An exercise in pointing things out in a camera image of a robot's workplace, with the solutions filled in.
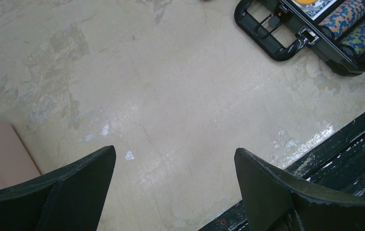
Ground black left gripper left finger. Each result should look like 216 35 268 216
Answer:
0 145 116 231

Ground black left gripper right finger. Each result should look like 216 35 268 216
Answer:
234 148 365 231

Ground orange purple chip stack front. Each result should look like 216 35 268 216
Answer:
319 0 365 40

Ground black poker set case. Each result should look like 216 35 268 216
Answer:
234 0 365 77

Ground blue playing card deck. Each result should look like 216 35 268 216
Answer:
291 0 344 22

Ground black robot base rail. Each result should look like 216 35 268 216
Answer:
198 97 365 231

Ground orange small blind button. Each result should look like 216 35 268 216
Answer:
295 0 316 5

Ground pink translucent plastic storage box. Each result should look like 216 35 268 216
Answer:
0 121 40 190

